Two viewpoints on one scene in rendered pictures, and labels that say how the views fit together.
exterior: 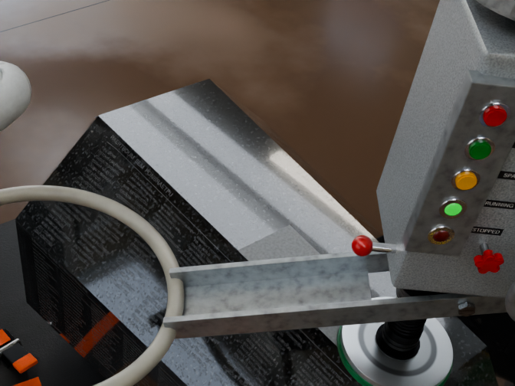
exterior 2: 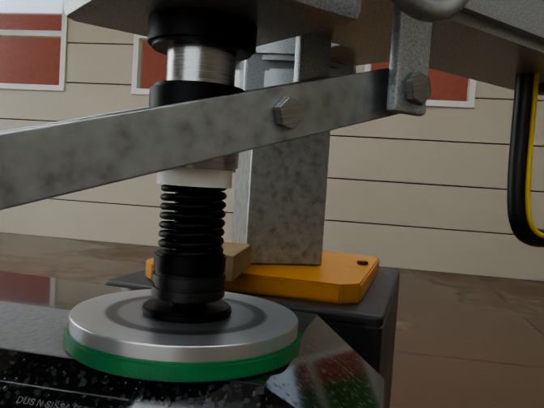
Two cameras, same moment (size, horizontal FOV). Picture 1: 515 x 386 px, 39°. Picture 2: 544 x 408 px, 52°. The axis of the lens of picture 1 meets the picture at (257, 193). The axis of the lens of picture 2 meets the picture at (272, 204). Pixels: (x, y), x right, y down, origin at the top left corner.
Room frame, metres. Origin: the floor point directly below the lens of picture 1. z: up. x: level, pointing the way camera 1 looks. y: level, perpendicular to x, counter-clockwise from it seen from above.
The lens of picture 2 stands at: (0.35, -0.11, 0.99)
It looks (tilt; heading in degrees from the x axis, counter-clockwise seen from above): 3 degrees down; 330
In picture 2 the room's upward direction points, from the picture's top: 4 degrees clockwise
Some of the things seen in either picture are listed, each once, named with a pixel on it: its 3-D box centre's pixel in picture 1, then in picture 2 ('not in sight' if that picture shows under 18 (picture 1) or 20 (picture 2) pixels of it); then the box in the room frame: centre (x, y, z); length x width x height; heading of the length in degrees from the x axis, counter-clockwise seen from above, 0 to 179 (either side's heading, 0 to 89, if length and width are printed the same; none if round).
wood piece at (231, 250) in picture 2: not in sight; (219, 259); (1.42, -0.61, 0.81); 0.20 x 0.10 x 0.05; 142
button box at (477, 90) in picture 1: (463, 171); not in sight; (0.72, -0.25, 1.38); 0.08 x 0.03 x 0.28; 97
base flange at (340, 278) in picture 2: not in sight; (273, 265); (1.56, -0.82, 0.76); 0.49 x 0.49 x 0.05; 44
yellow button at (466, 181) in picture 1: (465, 180); not in sight; (0.71, -0.25, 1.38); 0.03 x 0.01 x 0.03; 97
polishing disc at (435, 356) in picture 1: (396, 343); (186, 318); (0.84, -0.31, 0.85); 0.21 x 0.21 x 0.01
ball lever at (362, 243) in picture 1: (376, 246); not in sight; (0.76, -0.19, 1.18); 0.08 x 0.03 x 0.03; 97
